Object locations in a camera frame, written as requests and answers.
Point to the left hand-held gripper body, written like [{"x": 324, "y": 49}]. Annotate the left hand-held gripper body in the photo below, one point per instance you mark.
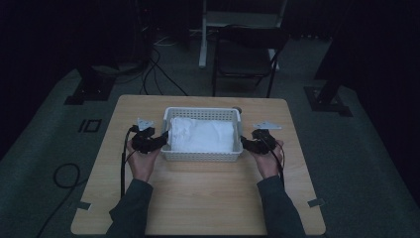
[{"x": 145, "y": 140}]

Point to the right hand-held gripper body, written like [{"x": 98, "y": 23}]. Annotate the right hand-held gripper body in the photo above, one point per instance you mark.
[{"x": 262, "y": 140}]

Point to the white towel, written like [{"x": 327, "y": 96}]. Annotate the white towel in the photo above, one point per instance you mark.
[{"x": 201, "y": 135}]

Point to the white perforated plastic basket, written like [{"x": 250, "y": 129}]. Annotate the white perforated plastic basket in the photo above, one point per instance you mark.
[{"x": 201, "y": 156}]

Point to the person's left hand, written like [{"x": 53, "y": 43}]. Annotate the person's left hand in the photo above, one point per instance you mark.
[{"x": 142, "y": 163}]

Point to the person's right hand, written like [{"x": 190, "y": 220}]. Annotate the person's right hand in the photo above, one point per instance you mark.
[{"x": 268, "y": 163}]

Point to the black stand base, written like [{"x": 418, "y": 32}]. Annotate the black stand base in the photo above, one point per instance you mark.
[
  {"x": 327, "y": 99},
  {"x": 90, "y": 89}
]

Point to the black folding chair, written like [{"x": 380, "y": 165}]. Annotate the black folding chair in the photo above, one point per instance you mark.
[{"x": 244, "y": 59}]

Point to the grey tape piece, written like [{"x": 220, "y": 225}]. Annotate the grey tape piece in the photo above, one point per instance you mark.
[
  {"x": 316, "y": 202},
  {"x": 84, "y": 205}
]

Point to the white metal desk frame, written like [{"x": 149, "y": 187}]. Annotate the white metal desk frame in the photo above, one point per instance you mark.
[{"x": 203, "y": 33}]

